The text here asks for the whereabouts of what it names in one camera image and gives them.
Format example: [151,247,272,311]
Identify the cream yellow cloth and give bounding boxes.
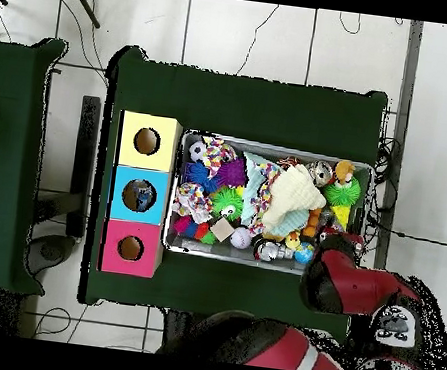
[259,160,331,241]

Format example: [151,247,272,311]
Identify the colourful patterned cloth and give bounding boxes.
[170,181,216,226]
[200,136,240,177]
[245,160,283,239]

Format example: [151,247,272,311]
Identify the green spiky ball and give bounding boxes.
[208,183,248,223]

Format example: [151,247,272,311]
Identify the shallow clear mesh bin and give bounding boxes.
[161,126,377,286]

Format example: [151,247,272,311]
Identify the wooden three-hole box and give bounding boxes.
[98,109,184,280]

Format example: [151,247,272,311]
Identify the blue globe ball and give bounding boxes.
[292,241,318,267]

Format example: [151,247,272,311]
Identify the green fluffy toy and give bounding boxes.
[321,173,364,212]

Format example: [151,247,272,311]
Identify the brown plush bear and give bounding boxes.
[331,157,358,188]

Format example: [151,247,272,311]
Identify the crushed silver drink can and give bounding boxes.
[307,159,336,189]

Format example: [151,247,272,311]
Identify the white baseball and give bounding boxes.
[228,225,255,252]

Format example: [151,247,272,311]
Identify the mint green cloth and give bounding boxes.
[230,150,318,241]

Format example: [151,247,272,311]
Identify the purple spiky ball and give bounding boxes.
[216,157,250,192]

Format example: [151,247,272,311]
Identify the blue spiky ball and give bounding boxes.
[184,160,221,193]

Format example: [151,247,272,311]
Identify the small soccer ball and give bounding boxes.
[187,140,211,164]

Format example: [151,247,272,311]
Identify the dark green table cloth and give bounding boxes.
[77,41,393,340]
[0,31,77,297]

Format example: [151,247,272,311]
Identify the black flat bar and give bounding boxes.
[65,94,104,240]

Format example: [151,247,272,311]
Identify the grey round base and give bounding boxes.
[25,229,79,280]

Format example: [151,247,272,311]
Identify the black rod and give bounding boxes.
[61,0,104,30]

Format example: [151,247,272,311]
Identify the black cable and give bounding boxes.
[236,0,281,79]
[365,222,447,249]
[336,12,363,36]

